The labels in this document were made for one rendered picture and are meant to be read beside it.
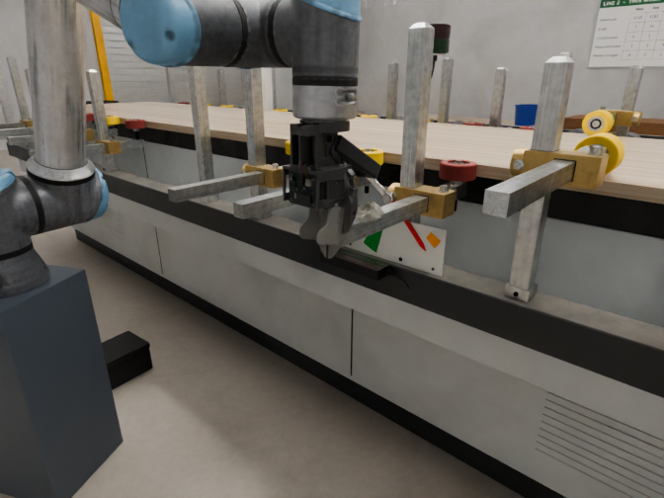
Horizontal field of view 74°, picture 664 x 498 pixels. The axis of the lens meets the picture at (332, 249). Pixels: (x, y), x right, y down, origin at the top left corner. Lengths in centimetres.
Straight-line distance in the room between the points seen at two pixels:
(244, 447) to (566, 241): 110
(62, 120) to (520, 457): 141
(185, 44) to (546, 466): 122
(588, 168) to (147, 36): 64
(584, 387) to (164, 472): 115
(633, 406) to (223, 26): 87
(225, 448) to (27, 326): 68
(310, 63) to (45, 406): 108
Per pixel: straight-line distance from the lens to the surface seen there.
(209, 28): 61
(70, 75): 120
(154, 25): 59
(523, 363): 97
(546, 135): 81
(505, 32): 885
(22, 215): 127
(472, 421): 139
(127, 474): 157
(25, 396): 133
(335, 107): 61
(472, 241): 114
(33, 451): 144
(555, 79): 81
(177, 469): 153
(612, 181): 99
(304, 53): 62
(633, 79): 189
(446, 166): 100
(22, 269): 129
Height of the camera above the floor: 109
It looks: 21 degrees down
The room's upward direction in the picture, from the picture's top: straight up
